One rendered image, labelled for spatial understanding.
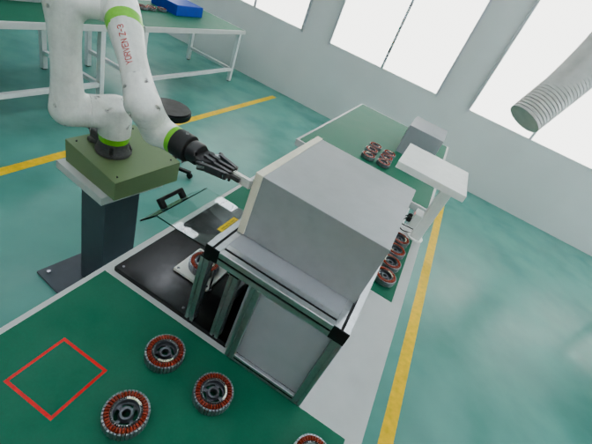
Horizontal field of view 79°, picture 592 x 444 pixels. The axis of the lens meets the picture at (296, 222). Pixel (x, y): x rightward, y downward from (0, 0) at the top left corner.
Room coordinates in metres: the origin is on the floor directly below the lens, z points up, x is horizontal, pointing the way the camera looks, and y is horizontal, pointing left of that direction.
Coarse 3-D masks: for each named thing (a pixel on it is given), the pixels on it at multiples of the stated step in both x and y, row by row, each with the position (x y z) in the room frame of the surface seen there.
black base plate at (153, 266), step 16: (160, 240) 1.00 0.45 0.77; (176, 240) 1.03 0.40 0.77; (192, 240) 1.07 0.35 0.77; (144, 256) 0.89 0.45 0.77; (160, 256) 0.92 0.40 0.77; (176, 256) 0.96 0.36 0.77; (128, 272) 0.80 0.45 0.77; (144, 272) 0.83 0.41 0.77; (160, 272) 0.86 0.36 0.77; (176, 272) 0.89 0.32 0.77; (144, 288) 0.77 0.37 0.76; (160, 288) 0.79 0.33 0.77; (176, 288) 0.82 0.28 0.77; (224, 288) 0.91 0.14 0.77; (176, 304) 0.76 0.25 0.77; (208, 304) 0.81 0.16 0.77; (240, 304) 0.87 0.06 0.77; (208, 320) 0.76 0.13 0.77; (208, 336) 0.71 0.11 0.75; (224, 336) 0.72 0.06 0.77
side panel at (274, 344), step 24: (264, 312) 0.68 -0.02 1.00; (288, 312) 0.67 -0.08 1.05; (240, 336) 0.67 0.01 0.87; (264, 336) 0.67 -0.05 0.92; (288, 336) 0.66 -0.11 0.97; (312, 336) 0.65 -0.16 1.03; (240, 360) 0.67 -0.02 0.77; (264, 360) 0.67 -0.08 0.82; (288, 360) 0.65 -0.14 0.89; (312, 360) 0.64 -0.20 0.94; (288, 384) 0.64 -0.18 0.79; (312, 384) 0.62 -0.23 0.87
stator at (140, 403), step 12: (120, 396) 0.43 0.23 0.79; (132, 396) 0.44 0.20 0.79; (144, 396) 0.45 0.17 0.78; (108, 408) 0.39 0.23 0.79; (120, 408) 0.41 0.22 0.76; (132, 408) 0.43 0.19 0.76; (144, 408) 0.43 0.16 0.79; (108, 420) 0.37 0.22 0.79; (120, 420) 0.39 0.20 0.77; (132, 420) 0.40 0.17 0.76; (144, 420) 0.40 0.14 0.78; (108, 432) 0.35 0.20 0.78; (120, 432) 0.36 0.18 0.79; (132, 432) 0.37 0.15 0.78
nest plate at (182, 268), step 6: (186, 258) 0.96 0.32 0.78; (180, 264) 0.92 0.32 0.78; (186, 264) 0.93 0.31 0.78; (180, 270) 0.89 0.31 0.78; (186, 270) 0.90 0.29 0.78; (222, 270) 0.97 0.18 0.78; (186, 276) 0.88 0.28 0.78; (192, 276) 0.89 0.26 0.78; (216, 276) 0.94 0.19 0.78; (222, 276) 0.95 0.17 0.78; (192, 282) 0.87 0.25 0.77; (210, 282) 0.90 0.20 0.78; (216, 282) 0.91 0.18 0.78
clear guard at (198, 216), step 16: (192, 192) 1.04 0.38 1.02; (208, 192) 1.01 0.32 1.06; (176, 208) 0.86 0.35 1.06; (192, 208) 0.89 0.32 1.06; (208, 208) 0.92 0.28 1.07; (224, 208) 0.96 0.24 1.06; (176, 224) 0.79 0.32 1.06; (192, 224) 0.82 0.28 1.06; (208, 224) 0.85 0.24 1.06; (208, 240) 0.78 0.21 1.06
